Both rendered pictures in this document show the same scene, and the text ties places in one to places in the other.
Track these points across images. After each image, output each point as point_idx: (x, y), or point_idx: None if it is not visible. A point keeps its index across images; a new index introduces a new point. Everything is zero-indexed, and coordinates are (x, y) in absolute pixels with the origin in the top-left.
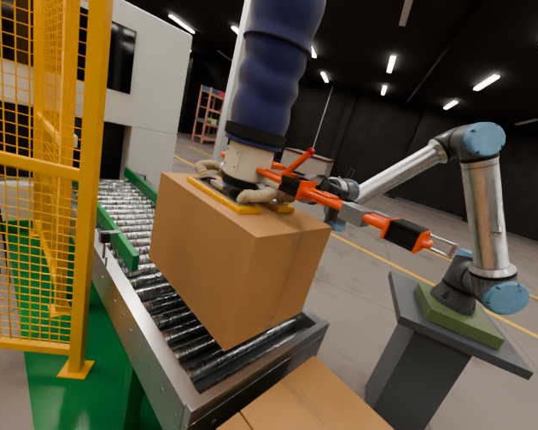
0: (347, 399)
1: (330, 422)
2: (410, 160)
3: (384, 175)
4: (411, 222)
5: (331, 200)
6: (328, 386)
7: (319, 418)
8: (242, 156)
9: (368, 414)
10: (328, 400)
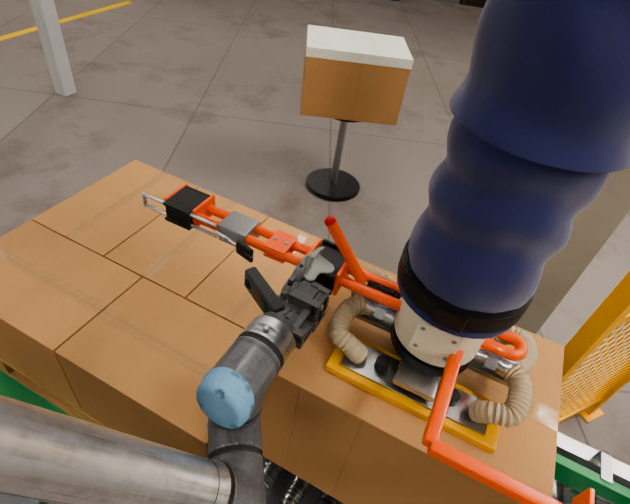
0: (167, 398)
1: (191, 367)
2: (12, 400)
3: (108, 430)
4: (179, 208)
5: (272, 230)
6: (189, 404)
7: (202, 366)
8: None
9: (143, 392)
10: (191, 387)
